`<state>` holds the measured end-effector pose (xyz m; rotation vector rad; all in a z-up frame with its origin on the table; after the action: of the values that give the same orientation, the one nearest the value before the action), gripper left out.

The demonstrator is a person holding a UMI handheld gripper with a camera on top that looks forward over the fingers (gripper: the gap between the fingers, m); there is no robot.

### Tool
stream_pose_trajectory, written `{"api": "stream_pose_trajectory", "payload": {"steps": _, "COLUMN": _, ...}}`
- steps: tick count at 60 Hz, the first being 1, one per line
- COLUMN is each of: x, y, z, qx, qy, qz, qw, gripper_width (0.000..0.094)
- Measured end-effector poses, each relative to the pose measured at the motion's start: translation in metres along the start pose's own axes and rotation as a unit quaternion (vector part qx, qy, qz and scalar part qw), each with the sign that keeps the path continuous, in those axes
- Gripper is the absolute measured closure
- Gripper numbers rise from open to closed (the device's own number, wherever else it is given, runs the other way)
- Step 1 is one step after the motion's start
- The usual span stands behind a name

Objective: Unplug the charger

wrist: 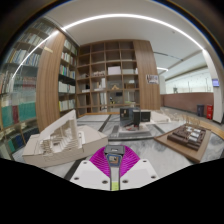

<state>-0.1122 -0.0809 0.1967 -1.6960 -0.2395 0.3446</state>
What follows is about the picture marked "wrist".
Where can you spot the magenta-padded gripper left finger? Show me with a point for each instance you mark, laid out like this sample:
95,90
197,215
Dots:
88,175

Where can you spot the wooden open shelf unit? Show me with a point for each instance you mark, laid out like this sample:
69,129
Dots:
110,70

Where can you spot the beige cardboard architectural model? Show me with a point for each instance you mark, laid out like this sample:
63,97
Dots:
86,140

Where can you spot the red bin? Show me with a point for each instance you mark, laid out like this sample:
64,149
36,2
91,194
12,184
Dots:
209,112

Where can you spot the wall display screen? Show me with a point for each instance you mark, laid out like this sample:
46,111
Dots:
215,83

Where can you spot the wall poster sign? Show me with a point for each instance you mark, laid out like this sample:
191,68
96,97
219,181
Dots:
152,79

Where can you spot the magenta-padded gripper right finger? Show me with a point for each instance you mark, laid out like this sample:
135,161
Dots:
138,173

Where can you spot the tall bookshelf with coloured books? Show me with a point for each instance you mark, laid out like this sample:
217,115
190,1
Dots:
20,100

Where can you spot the long curved ceiling light strip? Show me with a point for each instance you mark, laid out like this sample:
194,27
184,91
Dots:
133,16

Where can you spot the small dark charger block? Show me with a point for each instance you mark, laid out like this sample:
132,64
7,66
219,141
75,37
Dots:
114,155

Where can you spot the white low architectural model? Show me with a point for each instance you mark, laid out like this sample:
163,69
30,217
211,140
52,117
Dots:
160,117

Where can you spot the short ceiling light strip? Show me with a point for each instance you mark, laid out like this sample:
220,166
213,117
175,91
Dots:
162,69

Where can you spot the dark bookshelf with books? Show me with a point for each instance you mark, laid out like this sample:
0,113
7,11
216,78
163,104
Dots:
66,73

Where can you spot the dark bin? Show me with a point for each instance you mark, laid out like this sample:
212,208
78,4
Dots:
200,110

